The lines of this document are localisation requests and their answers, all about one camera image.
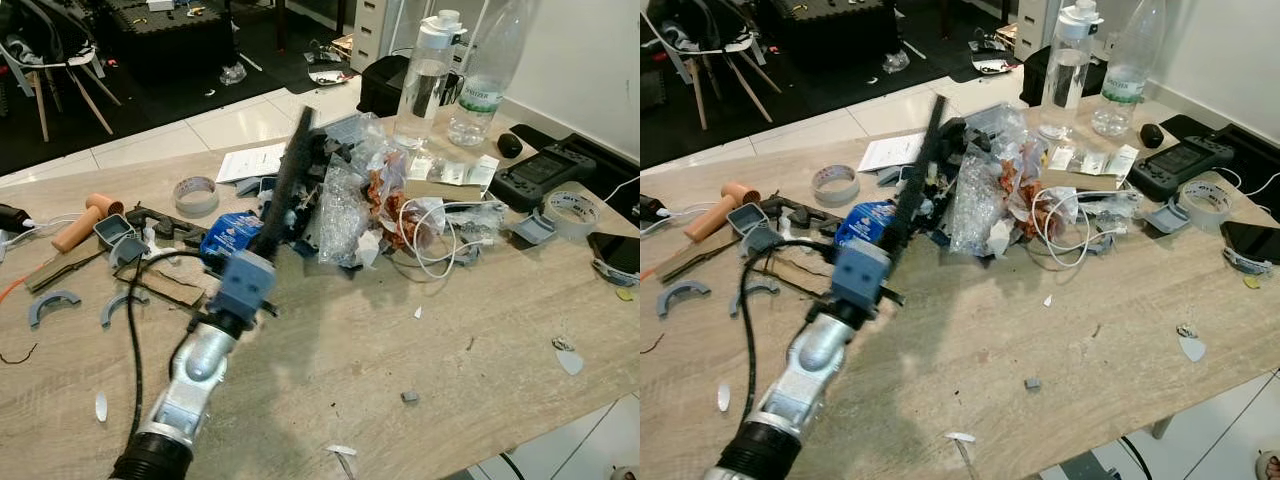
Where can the black chair with wooden legs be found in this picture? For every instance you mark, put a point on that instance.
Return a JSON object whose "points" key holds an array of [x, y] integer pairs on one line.
{"points": [[690, 25], [40, 30]]}

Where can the grey boxy plastic part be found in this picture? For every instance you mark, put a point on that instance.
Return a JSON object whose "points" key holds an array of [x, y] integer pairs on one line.
{"points": [[748, 222], [115, 235]]}

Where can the black plastic gadget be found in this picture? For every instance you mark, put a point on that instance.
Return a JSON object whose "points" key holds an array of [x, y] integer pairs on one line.
{"points": [[955, 135], [325, 150]]}

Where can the brown cardboard strip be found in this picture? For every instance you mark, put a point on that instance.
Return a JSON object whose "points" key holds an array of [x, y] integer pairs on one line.
{"points": [[60, 272], [690, 262]]}

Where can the black floor mat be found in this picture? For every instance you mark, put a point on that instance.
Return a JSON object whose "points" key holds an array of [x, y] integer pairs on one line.
{"points": [[830, 95], [180, 100]]}

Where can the clear plastic wrapper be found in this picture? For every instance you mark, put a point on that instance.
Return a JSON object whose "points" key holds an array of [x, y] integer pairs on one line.
{"points": [[1000, 122], [365, 135]]}

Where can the black tool case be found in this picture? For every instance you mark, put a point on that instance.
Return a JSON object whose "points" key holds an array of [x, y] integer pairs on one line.
{"points": [[835, 35], [170, 40]]}

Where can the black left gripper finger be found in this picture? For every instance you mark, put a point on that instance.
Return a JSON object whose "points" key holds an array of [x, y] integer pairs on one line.
{"points": [[281, 175], [929, 160], [918, 160], [293, 178]]}

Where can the white plastic shard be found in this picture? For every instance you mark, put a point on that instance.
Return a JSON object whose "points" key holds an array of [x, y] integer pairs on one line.
{"points": [[570, 362], [1192, 348]]}

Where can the flat brown cardboard piece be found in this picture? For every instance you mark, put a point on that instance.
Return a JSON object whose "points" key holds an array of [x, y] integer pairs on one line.
{"points": [[450, 192], [1090, 182]]}

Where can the clear white-capped water bottle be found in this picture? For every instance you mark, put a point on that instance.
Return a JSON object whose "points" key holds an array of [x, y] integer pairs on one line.
{"points": [[1065, 80], [425, 90]]}

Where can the red snack wrapper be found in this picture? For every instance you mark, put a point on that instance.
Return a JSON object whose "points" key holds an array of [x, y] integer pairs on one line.
{"points": [[385, 195], [1025, 190]]}

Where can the clear tape roll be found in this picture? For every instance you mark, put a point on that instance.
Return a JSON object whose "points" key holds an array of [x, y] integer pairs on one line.
{"points": [[553, 215], [1188, 208]]}

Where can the black bag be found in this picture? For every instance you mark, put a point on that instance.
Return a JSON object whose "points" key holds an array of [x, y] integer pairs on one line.
{"points": [[380, 85], [1032, 75]]}

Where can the torn brown cardboard piece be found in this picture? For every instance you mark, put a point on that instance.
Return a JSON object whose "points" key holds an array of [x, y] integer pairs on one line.
{"points": [[175, 285], [800, 275]]}

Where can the small black oval object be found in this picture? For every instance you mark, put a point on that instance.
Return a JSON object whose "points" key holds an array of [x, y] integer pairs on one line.
{"points": [[510, 145], [1152, 135]]}

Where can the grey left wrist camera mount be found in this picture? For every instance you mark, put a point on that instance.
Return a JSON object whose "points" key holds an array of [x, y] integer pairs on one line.
{"points": [[862, 273], [243, 283]]}

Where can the grey plastic clip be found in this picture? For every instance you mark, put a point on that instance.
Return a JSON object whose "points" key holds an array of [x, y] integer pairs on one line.
{"points": [[615, 275], [1248, 262]]}

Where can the black smartphone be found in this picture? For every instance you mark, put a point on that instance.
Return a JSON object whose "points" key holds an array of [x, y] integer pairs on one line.
{"points": [[615, 252], [1250, 240]]}

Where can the grey angular plastic part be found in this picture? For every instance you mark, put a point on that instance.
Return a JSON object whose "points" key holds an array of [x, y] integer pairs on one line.
{"points": [[1170, 218], [535, 228]]}

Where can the large clear green-label bottle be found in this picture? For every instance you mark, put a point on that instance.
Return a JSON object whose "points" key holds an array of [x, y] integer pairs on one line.
{"points": [[1125, 90], [485, 95]]}

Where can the small white sachet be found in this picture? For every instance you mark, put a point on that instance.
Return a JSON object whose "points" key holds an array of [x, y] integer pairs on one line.
{"points": [[421, 168], [1094, 163], [453, 173], [1060, 158], [485, 171], [1125, 161]]}

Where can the white oval plastic bit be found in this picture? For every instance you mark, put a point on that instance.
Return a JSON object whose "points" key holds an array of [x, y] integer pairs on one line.
{"points": [[723, 397], [101, 406]]}

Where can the clear plastic bag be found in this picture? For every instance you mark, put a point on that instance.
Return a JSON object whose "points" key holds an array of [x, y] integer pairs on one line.
{"points": [[345, 215], [975, 205]]}

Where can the black cylindrical device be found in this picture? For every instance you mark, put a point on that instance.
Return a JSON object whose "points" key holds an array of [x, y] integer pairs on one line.
{"points": [[652, 208], [12, 220]]}

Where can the white drawer cabinet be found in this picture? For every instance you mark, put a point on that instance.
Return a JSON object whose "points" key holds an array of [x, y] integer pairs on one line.
{"points": [[1035, 25], [375, 30]]}

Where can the blue packet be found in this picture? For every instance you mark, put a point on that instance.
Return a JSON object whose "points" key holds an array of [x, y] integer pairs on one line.
{"points": [[865, 222], [228, 235]]}

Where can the grey curved plastic part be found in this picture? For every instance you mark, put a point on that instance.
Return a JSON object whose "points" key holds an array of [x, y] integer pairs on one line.
{"points": [[45, 300], [112, 305], [735, 298], [675, 290]]}

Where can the black hand tool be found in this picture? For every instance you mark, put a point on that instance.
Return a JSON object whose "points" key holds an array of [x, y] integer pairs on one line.
{"points": [[160, 225], [800, 212]]}

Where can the crumpled clear plastic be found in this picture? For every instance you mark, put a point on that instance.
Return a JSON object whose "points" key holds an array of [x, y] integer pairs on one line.
{"points": [[232, 74], [896, 61]]}

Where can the white printed paper sheet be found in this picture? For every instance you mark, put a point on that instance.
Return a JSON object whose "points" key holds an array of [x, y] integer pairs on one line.
{"points": [[245, 162], [890, 152]]}

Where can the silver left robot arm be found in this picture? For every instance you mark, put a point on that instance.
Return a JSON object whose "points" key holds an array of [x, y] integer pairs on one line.
{"points": [[200, 365], [815, 360]]}

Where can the black handheld game console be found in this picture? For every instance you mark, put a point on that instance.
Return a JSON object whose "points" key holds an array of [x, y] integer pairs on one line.
{"points": [[540, 175], [1180, 165]]}

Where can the white plastic spoon piece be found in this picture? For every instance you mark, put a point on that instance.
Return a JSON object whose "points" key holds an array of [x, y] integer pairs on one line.
{"points": [[340, 450], [960, 437]]}

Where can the shiny foil tray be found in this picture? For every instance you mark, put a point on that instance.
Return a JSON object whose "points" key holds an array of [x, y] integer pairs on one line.
{"points": [[328, 76], [990, 66]]}

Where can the grey tape roll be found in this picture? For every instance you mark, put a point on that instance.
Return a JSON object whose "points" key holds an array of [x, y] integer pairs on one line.
{"points": [[180, 198], [818, 188]]}

